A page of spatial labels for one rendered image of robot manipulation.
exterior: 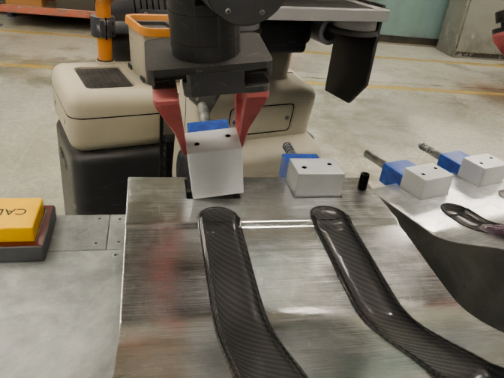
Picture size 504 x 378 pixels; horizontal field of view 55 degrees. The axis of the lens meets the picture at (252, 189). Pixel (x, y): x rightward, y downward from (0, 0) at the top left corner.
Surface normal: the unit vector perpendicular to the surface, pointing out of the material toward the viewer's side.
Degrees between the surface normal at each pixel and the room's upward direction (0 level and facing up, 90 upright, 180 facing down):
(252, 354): 27
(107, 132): 90
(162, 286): 3
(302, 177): 90
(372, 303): 1
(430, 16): 90
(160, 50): 11
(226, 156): 99
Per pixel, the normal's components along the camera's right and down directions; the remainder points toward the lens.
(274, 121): 0.44, 0.59
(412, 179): -0.88, 0.15
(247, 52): 0.00, -0.78
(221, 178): 0.18, 0.62
